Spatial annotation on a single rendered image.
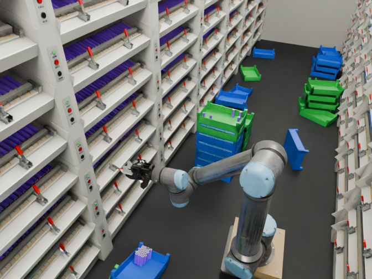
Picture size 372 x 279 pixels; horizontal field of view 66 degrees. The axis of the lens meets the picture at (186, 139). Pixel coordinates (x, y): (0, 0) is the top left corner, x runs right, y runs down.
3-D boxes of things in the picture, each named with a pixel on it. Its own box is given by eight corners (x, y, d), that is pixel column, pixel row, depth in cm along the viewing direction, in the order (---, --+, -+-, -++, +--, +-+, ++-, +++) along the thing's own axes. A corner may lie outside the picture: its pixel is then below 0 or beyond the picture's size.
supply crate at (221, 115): (246, 118, 208) (247, 109, 203) (237, 133, 194) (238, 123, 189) (207, 108, 218) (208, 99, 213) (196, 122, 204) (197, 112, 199)
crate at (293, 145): (292, 170, 236) (301, 170, 236) (298, 151, 224) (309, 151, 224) (283, 146, 260) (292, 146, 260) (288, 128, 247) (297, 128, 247)
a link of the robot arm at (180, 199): (195, 197, 154) (192, 180, 146) (182, 212, 147) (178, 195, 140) (181, 190, 159) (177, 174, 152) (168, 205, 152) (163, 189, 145)
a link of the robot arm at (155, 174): (168, 176, 150) (159, 189, 143) (160, 174, 152) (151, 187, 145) (165, 163, 145) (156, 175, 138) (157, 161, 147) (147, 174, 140)
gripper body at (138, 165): (137, 158, 151) (156, 161, 146) (140, 170, 156) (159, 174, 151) (128, 166, 146) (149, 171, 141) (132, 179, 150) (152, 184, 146)
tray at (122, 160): (154, 132, 194) (158, 122, 187) (97, 195, 150) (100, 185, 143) (129, 117, 195) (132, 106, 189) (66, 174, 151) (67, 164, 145)
